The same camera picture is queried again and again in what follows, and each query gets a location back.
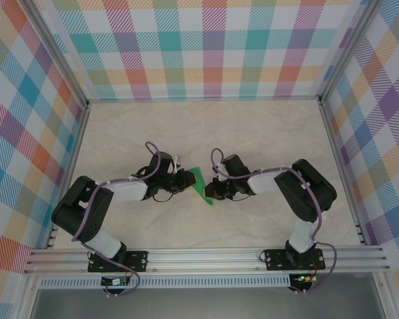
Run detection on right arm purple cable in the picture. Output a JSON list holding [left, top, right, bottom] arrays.
[[209, 148, 337, 295]]

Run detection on aluminium side frame rail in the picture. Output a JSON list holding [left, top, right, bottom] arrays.
[[45, 104, 91, 250], [319, 101, 368, 247]]

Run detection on black round cable mount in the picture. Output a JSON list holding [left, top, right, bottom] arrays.
[[102, 286, 127, 298], [287, 282, 312, 295]]

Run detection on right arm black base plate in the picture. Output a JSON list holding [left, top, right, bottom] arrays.
[[265, 248, 326, 272]]

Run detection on left small circuit board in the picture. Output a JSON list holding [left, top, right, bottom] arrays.
[[101, 276, 131, 287]]

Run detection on green paper sheet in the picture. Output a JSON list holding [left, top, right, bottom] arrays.
[[188, 165, 215, 206]]

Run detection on grey metal panel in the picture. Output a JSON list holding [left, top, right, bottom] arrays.
[[29, 287, 386, 319]]

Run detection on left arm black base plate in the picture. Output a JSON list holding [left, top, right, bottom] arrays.
[[87, 249, 150, 274]]

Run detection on aluminium frame leg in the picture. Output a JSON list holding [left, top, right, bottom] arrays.
[[18, 274, 43, 319], [372, 270, 398, 319]]

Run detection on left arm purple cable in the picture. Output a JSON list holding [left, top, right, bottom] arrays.
[[72, 142, 164, 296]]

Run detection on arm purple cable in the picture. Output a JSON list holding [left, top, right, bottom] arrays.
[[209, 148, 337, 295], [72, 142, 164, 296]]

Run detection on wide aluminium mounting rail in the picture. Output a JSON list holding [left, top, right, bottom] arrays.
[[23, 245, 390, 275]]

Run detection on slotted grey cable duct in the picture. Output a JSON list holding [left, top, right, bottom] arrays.
[[39, 274, 292, 289]]

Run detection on long aluminium frame rail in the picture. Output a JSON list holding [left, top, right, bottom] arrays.
[[86, 96, 323, 104]]

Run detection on aluminium frame post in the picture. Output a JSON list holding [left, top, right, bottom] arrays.
[[317, 0, 378, 106], [25, 0, 90, 110]]

